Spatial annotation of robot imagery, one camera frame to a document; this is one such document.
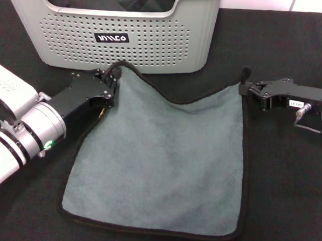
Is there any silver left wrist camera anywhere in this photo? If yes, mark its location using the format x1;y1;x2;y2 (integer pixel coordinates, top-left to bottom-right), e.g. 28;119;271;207
0;61;50;126

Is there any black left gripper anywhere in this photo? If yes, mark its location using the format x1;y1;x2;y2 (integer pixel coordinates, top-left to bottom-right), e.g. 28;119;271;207
46;65;118;130

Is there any grey perforated storage box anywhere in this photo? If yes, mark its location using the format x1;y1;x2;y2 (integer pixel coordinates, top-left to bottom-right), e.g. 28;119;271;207
0;0;225;78

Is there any right gripper cable with connector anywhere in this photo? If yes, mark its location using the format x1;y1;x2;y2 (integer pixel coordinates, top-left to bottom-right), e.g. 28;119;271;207
292;102;322;135

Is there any black tablecloth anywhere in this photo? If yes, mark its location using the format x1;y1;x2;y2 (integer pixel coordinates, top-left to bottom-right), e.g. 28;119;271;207
0;0;322;241

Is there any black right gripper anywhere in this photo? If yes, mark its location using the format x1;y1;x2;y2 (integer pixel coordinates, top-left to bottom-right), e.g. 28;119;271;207
238;74;322;114

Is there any grey and yellow towel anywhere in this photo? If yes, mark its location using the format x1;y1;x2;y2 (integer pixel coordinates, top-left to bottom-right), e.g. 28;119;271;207
56;56;254;241

